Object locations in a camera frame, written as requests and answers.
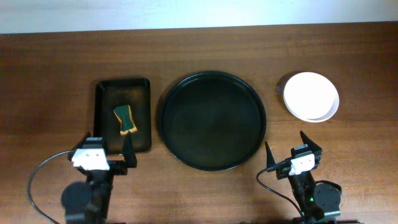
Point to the pink white plate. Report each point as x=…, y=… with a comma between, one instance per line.
x=310, y=97

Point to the black round tray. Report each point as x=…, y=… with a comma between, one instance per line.
x=212, y=120

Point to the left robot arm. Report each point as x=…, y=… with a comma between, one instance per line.
x=88, y=201

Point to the black rectangular tray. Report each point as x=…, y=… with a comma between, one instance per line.
x=109, y=94

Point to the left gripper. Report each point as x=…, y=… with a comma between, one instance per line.
x=115, y=167

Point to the orange green sponge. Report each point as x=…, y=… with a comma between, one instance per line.
x=124, y=116

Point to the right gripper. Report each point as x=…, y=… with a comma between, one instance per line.
x=283, y=173

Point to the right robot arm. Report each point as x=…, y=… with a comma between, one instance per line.
x=316, y=201

